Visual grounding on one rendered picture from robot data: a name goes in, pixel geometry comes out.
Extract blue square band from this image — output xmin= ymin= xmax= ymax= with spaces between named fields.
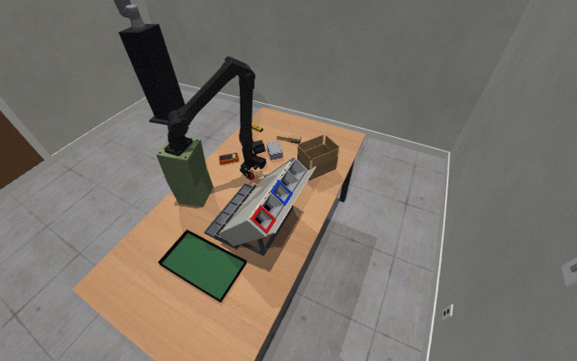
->
xmin=271 ymin=180 xmax=293 ymax=205

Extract red rectangular frame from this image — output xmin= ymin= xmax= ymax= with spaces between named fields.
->
xmin=251 ymin=206 xmax=276 ymax=233

